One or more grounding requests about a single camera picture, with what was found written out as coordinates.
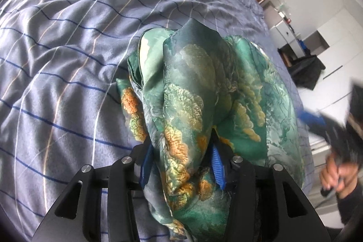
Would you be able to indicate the green printed padded jacket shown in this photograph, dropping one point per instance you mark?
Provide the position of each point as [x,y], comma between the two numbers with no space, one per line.
[215,106]

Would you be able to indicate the white desk with drawers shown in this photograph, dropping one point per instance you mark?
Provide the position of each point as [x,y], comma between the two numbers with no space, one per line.
[286,38]

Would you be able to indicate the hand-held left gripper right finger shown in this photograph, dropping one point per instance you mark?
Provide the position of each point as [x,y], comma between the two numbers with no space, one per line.
[217,171]

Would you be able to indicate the white wardrobe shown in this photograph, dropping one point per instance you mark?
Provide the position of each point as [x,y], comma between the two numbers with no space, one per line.
[337,40]

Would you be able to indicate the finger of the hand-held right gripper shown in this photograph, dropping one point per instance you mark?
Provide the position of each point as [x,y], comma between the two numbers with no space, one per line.
[310,120]

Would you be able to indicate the person's right forearm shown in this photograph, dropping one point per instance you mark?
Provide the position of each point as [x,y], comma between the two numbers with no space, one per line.
[351,208]

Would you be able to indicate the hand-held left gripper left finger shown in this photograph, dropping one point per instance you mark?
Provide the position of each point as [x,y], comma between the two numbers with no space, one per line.
[146,169]

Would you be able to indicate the person's right hand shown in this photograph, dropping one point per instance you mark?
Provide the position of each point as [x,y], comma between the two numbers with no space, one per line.
[340,176]

